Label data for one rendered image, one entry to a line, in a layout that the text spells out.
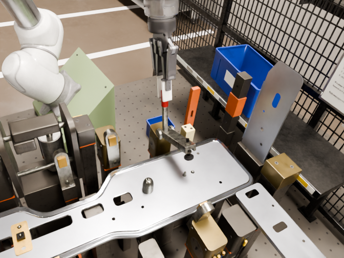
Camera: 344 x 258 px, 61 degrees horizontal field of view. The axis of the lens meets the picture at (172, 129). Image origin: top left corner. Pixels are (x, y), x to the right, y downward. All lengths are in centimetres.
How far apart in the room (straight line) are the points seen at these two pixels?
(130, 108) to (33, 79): 53
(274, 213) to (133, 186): 42
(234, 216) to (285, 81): 41
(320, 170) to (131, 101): 102
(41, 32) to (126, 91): 59
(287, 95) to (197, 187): 37
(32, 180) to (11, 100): 200
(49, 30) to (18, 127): 65
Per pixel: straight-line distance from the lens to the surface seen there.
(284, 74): 88
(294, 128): 118
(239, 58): 137
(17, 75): 131
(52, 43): 140
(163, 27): 80
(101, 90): 131
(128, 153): 137
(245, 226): 90
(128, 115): 156
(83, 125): 89
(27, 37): 137
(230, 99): 110
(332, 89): 114
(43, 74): 133
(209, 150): 101
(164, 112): 91
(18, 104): 288
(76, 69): 148
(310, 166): 107
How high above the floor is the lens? 172
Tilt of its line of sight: 43 degrees down
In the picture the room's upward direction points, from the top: 9 degrees clockwise
